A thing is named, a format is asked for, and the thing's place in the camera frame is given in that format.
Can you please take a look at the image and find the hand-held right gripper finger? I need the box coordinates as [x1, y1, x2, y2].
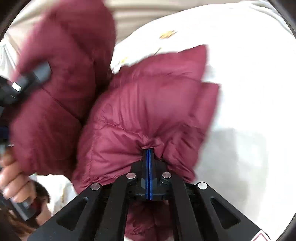
[28, 149, 150, 241]
[149, 149, 271, 241]

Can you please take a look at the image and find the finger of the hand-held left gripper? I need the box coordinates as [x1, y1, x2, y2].
[12, 62, 52, 93]

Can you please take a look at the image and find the maroon puffer jacket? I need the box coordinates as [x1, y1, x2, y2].
[5, 0, 221, 241]

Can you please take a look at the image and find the person's left hand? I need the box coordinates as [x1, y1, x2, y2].
[0, 154, 38, 202]

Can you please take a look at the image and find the beige hanging sheet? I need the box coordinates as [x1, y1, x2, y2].
[5, 0, 245, 47]

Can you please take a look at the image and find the white printed fluffy blanket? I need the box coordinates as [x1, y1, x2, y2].
[35, 0, 296, 234]

